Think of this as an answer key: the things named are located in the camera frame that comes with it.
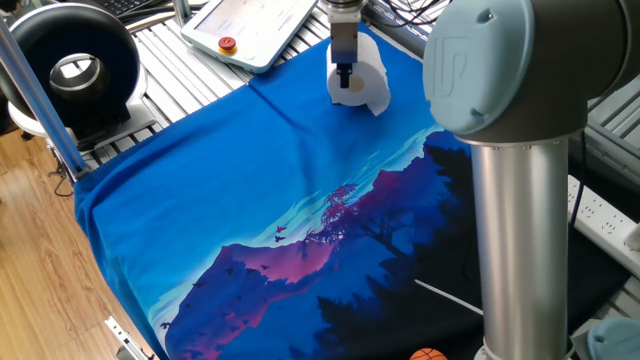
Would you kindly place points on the grey Schunk gripper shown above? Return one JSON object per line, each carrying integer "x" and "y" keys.
{"x": 344, "y": 42}

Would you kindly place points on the white toilet paper roll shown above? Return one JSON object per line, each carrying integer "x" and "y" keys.
{"x": 367, "y": 82}

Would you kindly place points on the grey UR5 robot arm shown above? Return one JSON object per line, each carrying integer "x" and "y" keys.
{"x": 520, "y": 150}

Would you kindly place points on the white teach pendant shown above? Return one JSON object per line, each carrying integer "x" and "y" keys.
{"x": 250, "y": 30}

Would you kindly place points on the blue landscape print tablecloth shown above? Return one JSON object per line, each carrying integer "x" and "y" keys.
{"x": 200, "y": 200}

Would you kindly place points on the black keyboard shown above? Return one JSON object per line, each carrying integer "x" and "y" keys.
{"x": 122, "y": 5}

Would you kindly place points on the small orange basketball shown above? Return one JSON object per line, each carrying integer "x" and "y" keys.
{"x": 427, "y": 355}

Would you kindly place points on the white power strip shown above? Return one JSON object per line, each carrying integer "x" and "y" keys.
{"x": 600, "y": 220}

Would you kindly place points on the aluminium frame post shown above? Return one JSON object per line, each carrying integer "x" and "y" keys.
{"x": 45, "y": 110}

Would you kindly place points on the metal rail bracket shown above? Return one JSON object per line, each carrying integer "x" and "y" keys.
{"x": 127, "y": 340}

